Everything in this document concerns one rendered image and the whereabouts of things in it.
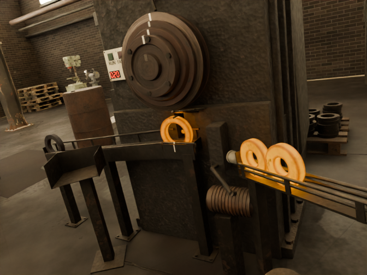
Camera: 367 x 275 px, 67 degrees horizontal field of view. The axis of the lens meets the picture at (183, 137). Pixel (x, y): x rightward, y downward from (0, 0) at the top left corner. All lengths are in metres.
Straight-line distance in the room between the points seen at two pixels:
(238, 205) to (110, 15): 1.23
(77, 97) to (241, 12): 3.15
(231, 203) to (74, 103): 3.28
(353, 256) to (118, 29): 1.76
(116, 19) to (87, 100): 2.54
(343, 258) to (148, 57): 1.42
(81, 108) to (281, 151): 3.48
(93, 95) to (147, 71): 2.90
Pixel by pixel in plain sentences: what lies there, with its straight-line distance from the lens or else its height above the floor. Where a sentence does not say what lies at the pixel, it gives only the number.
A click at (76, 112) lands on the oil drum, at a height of 0.60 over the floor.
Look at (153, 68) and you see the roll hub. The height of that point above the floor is 1.11.
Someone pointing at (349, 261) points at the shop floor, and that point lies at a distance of 1.77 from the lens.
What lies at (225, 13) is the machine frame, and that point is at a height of 1.29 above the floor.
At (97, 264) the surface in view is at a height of 0.01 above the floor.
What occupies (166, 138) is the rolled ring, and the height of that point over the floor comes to 0.73.
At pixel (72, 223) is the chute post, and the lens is 2.48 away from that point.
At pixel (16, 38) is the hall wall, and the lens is 12.79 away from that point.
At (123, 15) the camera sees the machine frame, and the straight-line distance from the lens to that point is 1.69.
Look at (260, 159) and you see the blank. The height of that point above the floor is 0.72.
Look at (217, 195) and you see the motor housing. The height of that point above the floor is 0.52.
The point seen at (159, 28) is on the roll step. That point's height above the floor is 1.27.
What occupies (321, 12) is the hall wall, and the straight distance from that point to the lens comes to 7.27.
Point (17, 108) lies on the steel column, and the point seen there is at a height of 0.51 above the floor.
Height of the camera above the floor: 1.16
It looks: 17 degrees down
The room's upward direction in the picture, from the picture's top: 10 degrees counter-clockwise
